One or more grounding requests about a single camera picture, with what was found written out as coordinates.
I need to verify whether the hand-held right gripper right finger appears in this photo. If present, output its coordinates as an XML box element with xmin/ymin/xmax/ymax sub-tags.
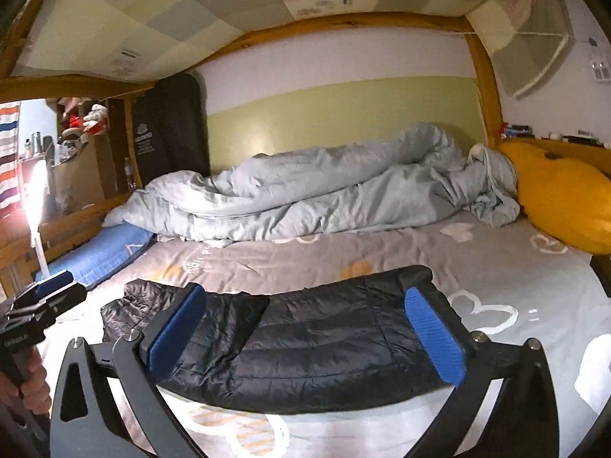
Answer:
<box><xmin>403</xmin><ymin>287</ymin><xmax>560</xmax><ymax>458</ymax></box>

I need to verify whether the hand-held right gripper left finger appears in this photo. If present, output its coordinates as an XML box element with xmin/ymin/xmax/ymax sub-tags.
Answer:
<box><xmin>49</xmin><ymin>282</ymin><xmax>208</xmax><ymax>458</ymax></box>

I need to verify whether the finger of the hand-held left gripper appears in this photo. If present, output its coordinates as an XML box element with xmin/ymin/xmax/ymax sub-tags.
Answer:
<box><xmin>10</xmin><ymin>269</ymin><xmax>74</xmax><ymax>306</ymax></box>
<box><xmin>5</xmin><ymin>284</ymin><xmax>88</xmax><ymax>331</ymax></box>

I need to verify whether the black puffer jacket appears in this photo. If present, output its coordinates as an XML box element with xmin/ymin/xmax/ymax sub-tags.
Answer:
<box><xmin>100</xmin><ymin>264</ymin><xmax>478</xmax><ymax>416</ymax></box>

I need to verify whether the person's left hand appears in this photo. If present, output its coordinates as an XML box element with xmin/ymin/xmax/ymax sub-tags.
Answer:
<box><xmin>0</xmin><ymin>357</ymin><xmax>52</xmax><ymax>416</ymax></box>

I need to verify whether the white desk lamp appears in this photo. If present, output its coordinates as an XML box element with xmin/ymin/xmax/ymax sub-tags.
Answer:
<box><xmin>21</xmin><ymin>157</ymin><xmax>51</xmax><ymax>280</ymax></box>

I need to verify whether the blue pillow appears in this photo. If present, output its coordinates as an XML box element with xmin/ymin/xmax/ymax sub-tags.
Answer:
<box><xmin>34</xmin><ymin>223</ymin><xmax>156</xmax><ymax>289</ymax></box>

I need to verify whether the printed grey bed sheet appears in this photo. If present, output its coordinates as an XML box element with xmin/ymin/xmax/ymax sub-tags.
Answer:
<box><xmin>38</xmin><ymin>210</ymin><xmax>611</xmax><ymax>458</ymax></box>

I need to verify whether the brown cardboard box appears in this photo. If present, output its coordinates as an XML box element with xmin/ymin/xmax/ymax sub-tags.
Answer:
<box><xmin>50</xmin><ymin>140</ymin><xmax>118</xmax><ymax>215</ymax></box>

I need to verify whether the striped hanging cloth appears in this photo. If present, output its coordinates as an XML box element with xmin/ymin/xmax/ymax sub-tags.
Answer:
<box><xmin>0</xmin><ymin>102</ymin><xmax>24</xmax><ymax>220</ymax></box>

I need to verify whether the red white plush toy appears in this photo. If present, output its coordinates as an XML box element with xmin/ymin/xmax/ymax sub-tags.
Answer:
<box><xmin>80</xmin><ymin>104</ymin><xmax>110</xmax><ymax>138</ymax></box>

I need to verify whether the black bag with white print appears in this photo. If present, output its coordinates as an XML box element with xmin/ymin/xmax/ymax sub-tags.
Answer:
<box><xmin>131</xmin><ymin>73</ymin><xmax>211</xmax><ymax>189</ymax></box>

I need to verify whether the yellow pillow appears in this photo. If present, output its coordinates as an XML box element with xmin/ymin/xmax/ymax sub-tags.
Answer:
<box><xmin>496</xmin><ymin>139</ymin><xmax>611</xmax><ymax>255</ymax></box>

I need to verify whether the grey duvet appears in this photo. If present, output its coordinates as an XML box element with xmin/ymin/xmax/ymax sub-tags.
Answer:
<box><xmin>102</xmin><ymin>121</ymin><xmax>521</xmax><ymax>249</ymax></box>

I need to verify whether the checkered mattress cover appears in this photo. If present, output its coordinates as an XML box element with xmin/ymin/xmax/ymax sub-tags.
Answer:
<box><xmin>10</xmin><ymin>0</ymin><xmax>535</xmax><ymax>79</ymax></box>

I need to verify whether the translucent mesh net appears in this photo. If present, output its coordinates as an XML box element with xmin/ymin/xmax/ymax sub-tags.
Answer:
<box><xmin>465</xmin><ymin>0</ymin><xmax>580</xmax><ymax>101</ymax></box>

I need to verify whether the wooden bunk bed frame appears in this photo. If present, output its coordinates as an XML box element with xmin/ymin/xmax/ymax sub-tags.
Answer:
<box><xmin>0</xmin><ymin>0</ymin><xmax>611</xmax><ymax>301</ymax></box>

